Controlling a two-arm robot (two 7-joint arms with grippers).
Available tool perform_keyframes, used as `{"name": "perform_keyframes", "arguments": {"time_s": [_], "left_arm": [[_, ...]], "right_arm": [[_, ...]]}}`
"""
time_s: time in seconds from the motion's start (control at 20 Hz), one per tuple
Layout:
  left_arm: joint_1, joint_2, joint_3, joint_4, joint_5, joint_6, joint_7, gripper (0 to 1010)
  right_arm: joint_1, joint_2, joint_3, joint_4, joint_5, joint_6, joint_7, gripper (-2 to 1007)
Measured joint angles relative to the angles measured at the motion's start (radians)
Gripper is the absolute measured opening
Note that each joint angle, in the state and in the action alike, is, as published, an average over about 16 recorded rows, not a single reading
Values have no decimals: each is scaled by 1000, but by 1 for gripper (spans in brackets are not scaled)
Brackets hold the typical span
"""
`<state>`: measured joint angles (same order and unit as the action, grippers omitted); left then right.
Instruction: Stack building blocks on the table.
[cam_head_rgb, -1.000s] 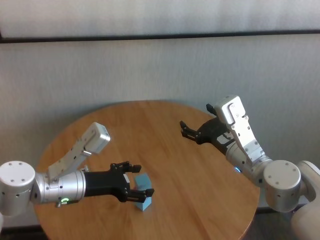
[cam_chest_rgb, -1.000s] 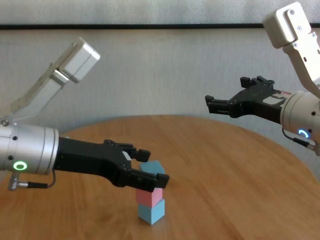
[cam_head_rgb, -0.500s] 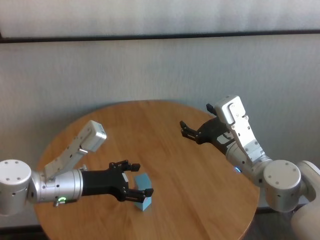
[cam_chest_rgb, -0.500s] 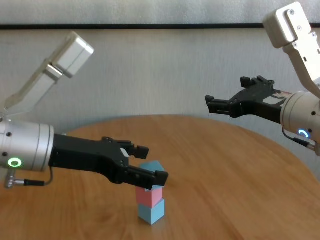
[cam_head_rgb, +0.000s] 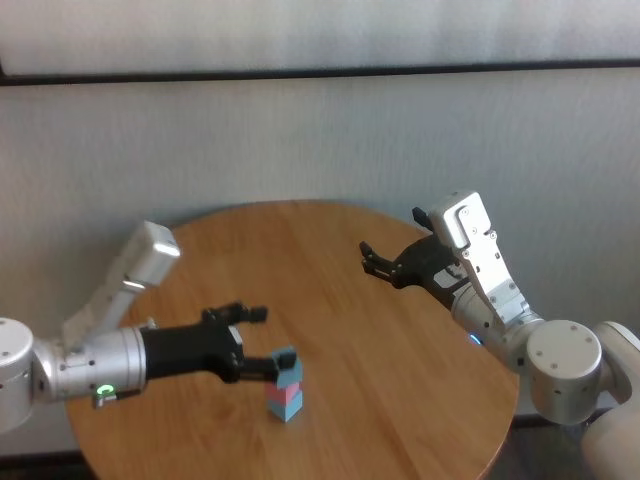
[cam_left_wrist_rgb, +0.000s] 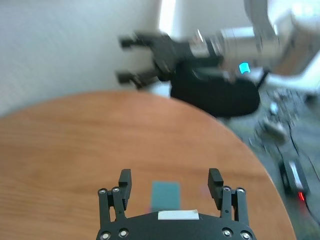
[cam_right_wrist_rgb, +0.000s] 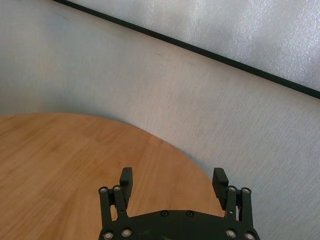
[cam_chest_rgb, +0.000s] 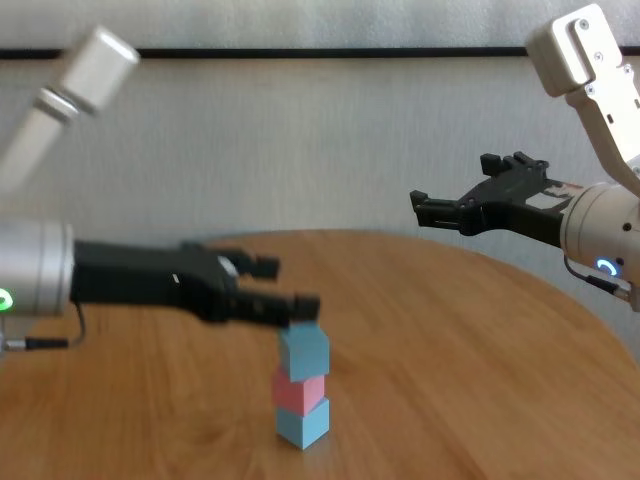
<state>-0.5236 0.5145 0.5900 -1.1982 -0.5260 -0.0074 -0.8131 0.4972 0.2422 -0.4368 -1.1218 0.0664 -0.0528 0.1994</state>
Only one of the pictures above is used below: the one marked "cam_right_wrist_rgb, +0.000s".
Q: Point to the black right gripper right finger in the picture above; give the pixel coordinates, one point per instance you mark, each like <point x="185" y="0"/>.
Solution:
<point x="231" y="197"/>

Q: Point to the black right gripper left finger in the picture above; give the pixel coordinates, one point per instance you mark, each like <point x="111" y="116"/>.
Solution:
<point x="123" y="192"/>

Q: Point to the black wall rail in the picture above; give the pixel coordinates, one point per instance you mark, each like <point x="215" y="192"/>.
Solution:
<point x="190" y="46"/>

